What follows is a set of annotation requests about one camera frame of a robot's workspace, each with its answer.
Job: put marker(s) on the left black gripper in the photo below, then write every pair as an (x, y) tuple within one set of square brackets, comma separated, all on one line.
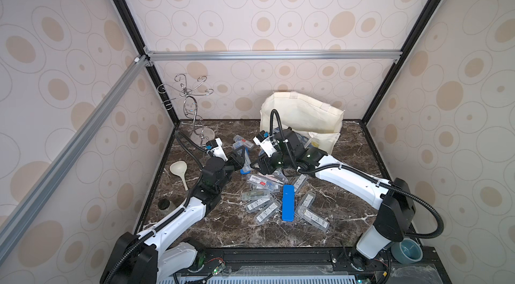
[(236, 159)]

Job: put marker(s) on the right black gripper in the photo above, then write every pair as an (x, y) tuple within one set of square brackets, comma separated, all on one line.
[(265, 155)]

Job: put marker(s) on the blue opaque case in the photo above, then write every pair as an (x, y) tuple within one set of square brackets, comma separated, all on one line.
[(288, 203), (246, 169)]

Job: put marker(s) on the clear case barcode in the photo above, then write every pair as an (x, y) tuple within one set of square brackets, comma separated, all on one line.
[(238, 144), (267, 212), (299, 182), (313, 219), (258, 204)]

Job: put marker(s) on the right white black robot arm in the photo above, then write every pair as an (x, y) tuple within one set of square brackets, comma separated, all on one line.
[(392, 199)]

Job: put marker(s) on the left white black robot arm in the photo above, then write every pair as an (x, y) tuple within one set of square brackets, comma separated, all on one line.
[(150, 256)]

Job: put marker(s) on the clear case green compass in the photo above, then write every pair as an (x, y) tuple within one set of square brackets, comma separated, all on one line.
[(255, 195)]

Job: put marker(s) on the cream canvas starry-night tote bag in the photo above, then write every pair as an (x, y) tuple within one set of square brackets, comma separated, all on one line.
[(320, 122)]

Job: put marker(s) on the small clear case red label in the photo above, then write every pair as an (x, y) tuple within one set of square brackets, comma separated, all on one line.
[(248, 144)]

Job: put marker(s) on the clear case right small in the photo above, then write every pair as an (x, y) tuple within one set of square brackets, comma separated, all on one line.
[(306, 201)]

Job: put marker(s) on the teal ceramic cup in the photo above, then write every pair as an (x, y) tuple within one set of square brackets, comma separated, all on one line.
[(407, 252)]

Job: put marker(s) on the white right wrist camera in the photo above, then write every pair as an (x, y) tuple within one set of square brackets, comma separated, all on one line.
[(265, 142)]

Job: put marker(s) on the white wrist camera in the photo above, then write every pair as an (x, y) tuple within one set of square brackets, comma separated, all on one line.
[(265, 142), (215, 149)]

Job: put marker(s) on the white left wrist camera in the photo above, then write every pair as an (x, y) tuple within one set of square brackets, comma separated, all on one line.
[(215, 149)]

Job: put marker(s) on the cream spoon grey handle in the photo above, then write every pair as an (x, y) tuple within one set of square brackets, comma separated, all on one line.
[(179, 169)]

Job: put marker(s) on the chrome wire jewelry stand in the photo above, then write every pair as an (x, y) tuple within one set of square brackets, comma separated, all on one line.
[(190, 105)]

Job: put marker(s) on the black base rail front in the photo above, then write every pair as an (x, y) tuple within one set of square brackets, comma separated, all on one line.
[(308, 265)]

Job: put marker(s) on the horizontal aluminium rail back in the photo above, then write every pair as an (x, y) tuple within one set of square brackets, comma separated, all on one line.
[(274, 55)]

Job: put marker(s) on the aluminium rail left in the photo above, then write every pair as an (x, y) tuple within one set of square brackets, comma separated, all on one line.
[(32, 204)]

